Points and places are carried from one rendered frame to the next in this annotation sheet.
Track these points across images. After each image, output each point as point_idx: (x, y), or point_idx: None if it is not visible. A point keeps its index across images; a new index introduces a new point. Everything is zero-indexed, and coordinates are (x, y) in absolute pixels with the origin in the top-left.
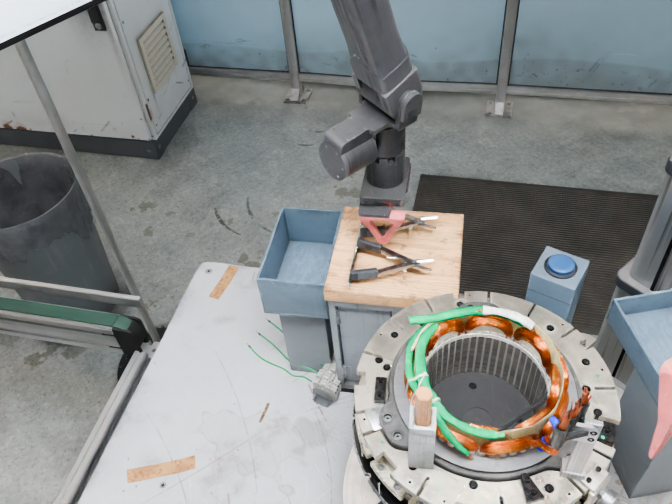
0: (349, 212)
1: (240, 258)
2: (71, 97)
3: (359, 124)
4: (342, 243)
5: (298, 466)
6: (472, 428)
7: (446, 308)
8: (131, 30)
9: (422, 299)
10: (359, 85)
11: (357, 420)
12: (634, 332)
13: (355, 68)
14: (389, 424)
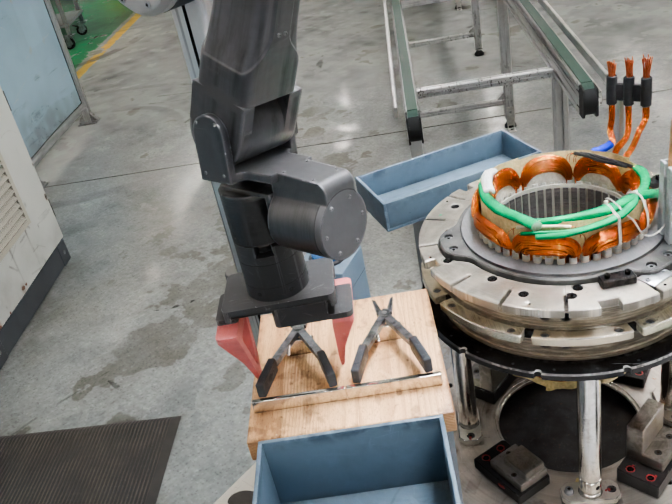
0: (263, 431)
1: None
2: None
3: (298, 165)
4: (342, 419)
5: None
6: (644, 173)
7: (459, 267)
8: None
9: (432, 315)
10: (252, 124)
11: (668, 294)
12: (423, 190)
13: (262, 78)
14: (659, 261)
